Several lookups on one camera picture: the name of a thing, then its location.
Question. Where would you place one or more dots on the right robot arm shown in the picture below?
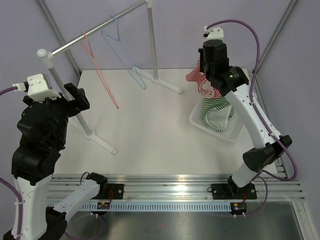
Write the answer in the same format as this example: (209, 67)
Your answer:
(233, 84)

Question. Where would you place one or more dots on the white plastic basket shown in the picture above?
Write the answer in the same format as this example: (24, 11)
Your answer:
(232, 132)

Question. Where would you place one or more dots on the left aluminium frame post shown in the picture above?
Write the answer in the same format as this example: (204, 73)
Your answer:
(51, 22)

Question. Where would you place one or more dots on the red striped tank top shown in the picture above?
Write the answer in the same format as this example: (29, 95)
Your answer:
(203, 85)

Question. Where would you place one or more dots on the aluminium mounting rail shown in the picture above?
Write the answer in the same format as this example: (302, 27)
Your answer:
(176, 187)

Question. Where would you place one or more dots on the pink wire hanger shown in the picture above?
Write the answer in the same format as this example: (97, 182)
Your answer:
(88, 49)

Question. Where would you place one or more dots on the green striped tank top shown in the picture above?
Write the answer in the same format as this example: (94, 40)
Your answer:
(216, 113)

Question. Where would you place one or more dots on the white slotted cable duct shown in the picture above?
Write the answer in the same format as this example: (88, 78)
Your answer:
(158, 207)

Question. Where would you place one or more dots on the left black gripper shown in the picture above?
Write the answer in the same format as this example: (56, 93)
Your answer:
(75, 106)

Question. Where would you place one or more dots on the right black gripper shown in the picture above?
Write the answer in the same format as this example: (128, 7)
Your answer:
(201, 50)

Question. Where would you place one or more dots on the white metal clothes rack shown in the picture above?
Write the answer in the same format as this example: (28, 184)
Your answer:
(48, 56)

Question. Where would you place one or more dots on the aluminium frame post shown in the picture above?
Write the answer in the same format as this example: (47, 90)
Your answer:
(51, 22)
(289, 10)

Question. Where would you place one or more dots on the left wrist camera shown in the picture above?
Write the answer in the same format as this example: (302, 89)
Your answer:
(38, 88)

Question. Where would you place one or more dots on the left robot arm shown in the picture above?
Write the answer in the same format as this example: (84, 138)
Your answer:
(43, 126)

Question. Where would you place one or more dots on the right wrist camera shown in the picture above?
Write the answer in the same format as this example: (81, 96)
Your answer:
(213, 33)

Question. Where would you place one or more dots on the right aluminium frame post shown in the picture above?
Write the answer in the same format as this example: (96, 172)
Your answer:
(289, 10)

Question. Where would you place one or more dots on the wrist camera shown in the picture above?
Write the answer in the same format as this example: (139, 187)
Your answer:
(213, 33)
(38, 88)

